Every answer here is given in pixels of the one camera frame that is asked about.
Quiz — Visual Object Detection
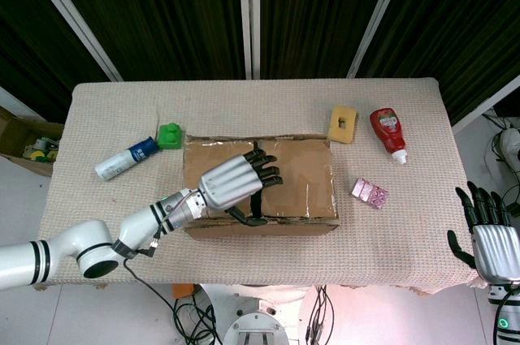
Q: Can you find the beige waffle tablecloth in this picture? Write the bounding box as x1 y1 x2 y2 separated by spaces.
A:
34 76 483 293

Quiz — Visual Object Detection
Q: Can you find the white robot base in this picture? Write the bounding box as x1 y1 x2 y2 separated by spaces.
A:
194 282 322 345

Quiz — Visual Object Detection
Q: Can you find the white floor device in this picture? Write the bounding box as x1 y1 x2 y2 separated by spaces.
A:
497 127 520 164

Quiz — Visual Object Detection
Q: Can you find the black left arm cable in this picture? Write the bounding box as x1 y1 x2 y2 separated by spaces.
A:
123 235 224 345

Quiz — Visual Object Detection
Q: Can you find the orange floor object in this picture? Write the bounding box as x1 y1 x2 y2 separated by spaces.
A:
171 282 196 301

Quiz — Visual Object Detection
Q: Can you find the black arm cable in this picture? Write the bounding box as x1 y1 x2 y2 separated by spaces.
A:
492 283 520 345
123 235 224 345

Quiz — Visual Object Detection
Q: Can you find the pink patterned card pack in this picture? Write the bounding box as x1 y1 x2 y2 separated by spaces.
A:
351 177 389 210

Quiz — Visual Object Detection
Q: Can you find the cardboard storage box with clutter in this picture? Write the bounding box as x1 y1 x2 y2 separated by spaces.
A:
0 106 65 178

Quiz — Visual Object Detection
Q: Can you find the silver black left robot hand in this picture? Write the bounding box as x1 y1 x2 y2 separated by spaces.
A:
197 149 284 227

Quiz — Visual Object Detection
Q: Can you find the green toy block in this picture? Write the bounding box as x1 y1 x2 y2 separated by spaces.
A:
157 123 186 151

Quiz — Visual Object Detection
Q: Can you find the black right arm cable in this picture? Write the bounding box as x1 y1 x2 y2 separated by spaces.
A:
492 283 520 345

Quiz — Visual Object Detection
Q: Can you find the brown cardboard box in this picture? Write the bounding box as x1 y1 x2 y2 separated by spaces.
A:
182 133 341 245

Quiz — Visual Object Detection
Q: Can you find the black cable bundle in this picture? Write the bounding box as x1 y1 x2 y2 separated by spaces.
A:
304 284 330 345

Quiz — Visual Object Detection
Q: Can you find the white blue spray can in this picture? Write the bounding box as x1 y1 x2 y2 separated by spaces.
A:
94 136 160 182

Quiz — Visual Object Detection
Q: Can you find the red ketchup bottle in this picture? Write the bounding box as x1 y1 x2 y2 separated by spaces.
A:
369 107 408 166

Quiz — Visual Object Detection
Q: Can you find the yellow sponge block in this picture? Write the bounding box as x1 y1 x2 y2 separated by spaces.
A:
327 105 360 145

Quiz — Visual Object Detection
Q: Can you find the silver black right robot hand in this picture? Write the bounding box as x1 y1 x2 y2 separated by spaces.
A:
446 181 520 283

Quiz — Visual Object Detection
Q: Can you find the dark green partition panel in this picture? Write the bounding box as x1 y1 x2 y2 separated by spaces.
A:
18 0 251 82
0 0 123 123
248 0 411 80
357 0 520 135

